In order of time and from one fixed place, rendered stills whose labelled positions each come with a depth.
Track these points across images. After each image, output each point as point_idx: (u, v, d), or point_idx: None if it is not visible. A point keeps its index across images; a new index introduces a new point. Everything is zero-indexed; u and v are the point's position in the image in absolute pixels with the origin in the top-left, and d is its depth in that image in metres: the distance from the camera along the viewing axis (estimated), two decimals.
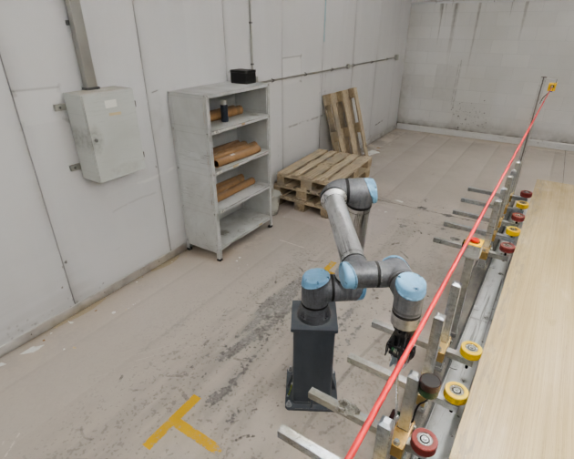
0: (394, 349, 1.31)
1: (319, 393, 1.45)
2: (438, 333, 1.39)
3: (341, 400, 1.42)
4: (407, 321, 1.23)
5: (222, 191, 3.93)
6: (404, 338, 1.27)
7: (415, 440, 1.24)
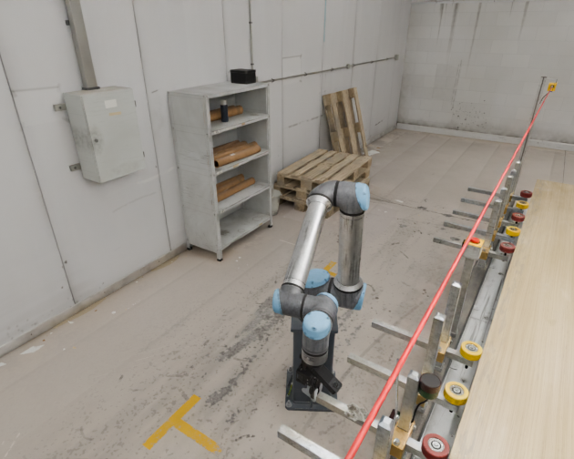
0: None
1: (327, 398, 1.44)
2: (438, 333, 1.39)
3: (350, 404, 1.41)
4: (302, 346, 1.38)
5: (222, 191, 3.93)
6: (302, 361, 1.41)
7: (425, 445, 1.23)
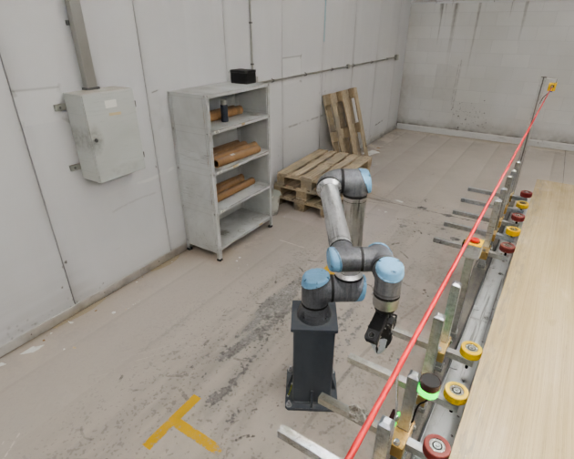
0: None
1: (329, 399, 1.43)
2: (438, 333, 1.39)
3: (352, 405, 1.40)
4: None
5: (222, 191, 3.93)
6: None
7: (426, 446, 1.22)
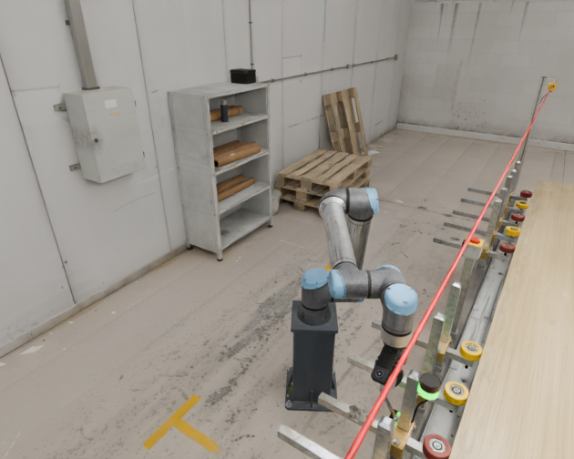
0: None
1: (329, 399, 1.43)
2: (438, 333, 1.39)
3: (352, 405, 1.40)
4: None
5: (222, 191, 3.93)
6: None
7: (426, 446, 1.22)
